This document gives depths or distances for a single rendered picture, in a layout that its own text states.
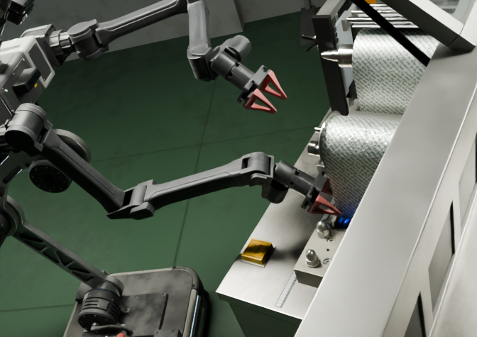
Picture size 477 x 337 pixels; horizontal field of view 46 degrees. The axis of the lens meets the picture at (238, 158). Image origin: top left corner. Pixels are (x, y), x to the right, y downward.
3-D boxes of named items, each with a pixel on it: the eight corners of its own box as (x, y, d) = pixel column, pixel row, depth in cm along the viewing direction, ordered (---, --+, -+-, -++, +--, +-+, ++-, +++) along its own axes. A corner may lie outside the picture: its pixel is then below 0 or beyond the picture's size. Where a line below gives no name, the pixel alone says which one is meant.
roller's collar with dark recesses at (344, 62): (348, 59, 157) (344, 39, 153) (368, 59, 154) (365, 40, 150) (339, 72, 153) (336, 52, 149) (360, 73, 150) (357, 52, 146)
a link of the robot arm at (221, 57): (204, 69, 144) (211, 56, 140) (218, 55, 148) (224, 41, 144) (226, 85, 144) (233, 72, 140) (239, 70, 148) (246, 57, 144)
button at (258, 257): (253, 242, 170) (251, 237, 168) (273, 247, 166) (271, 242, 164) (243, 260, 166) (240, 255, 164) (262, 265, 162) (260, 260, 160)
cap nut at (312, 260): (309, 255, 143) (305, 243, 141) (322, 257, 142) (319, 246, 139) (303, 265, 141) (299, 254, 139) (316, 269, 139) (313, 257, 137)
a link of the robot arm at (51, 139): (115, 230, 166) (123, 204, 173) (150, 217, 160) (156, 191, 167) (-4, 135, 140) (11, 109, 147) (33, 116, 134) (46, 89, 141)
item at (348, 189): (339, 217, 151) (327, 167, 140) (426, 235, 139) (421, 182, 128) (338, 218, 151) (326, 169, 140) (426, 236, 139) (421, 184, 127)
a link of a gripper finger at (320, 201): (333, 226, 147) (302, 209, 148) (343, 207, 151) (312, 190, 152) (341, 214, 141) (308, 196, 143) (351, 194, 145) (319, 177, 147)
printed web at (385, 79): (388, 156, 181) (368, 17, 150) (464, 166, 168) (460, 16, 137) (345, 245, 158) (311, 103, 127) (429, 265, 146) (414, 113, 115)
